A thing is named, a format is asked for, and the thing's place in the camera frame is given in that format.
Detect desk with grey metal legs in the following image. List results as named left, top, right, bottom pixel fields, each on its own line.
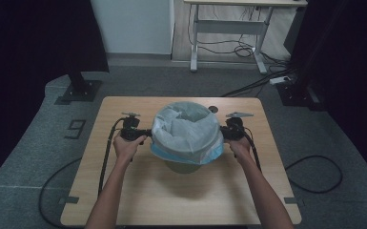
left=183, top=0, right=309, bottom=75

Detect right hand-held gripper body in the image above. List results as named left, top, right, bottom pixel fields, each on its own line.
left=224, top=111, right=255, bottom=142

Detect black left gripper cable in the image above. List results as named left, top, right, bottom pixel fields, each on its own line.
left=37, top=116, right=129, bottom=229

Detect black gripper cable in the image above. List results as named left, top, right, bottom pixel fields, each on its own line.
left=242, top=127, right=344, bottom=195
left=37, top=116, right=129, bottom=229

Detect white power strip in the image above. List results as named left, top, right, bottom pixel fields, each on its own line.
left=269, top=75, right=292, bottom=86

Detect grey tape strip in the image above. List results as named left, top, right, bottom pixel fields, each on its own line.
left=283, top=197, right=305, bottom=205
left=58, top=196, right=80, bottom=205

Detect person's left hand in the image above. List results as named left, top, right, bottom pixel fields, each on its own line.
left=112, top=133, right=148, bottom=164

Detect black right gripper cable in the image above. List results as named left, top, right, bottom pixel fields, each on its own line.
left=242, top=127, right=344, bottom=195

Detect black floor cables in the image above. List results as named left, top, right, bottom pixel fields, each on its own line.
left=187, top=5, right=297, bottom=97

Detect black metal stand base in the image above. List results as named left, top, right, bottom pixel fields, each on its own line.
left=54, top=71, right=104, bottom=106
left=275, top=79, right=328, bottom=112

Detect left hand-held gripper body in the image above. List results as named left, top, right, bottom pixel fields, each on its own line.
left=119, top=111, right=144, bottom=143

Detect dark curtain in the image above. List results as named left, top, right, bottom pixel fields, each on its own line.
left=283, top=0, right=367, bottom=180
left=0, top=0, right=110, bottom=193

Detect green trash bin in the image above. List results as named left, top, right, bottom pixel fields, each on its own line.
left=163, top=159, right=205, bottom=176

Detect white and blue absorbent pad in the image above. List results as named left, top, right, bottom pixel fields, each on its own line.
left=150, top=100, right=225, bottom=166

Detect person's right hand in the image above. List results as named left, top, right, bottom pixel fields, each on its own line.
left=226, top=135, right=253, bottom=162

